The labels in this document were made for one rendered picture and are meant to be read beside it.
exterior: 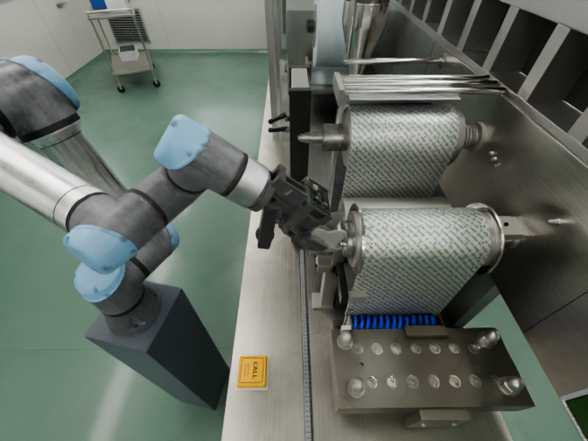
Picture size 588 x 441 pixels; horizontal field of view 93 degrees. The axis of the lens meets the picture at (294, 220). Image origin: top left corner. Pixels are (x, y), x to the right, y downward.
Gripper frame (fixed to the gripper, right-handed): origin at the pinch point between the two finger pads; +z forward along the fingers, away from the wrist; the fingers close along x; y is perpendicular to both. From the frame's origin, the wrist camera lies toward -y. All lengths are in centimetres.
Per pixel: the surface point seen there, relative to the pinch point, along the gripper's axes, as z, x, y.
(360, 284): 9.8, -4.4, -2.9
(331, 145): -4.1, 23.7, 6.2
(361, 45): 1, 68, 22
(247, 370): 6.0, -14.2, -38.6
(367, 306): 19.3, -4.5, -8.4
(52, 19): -233, 451, -266
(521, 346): 177, 21, -16
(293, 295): 16.7, 7.7, -32.8
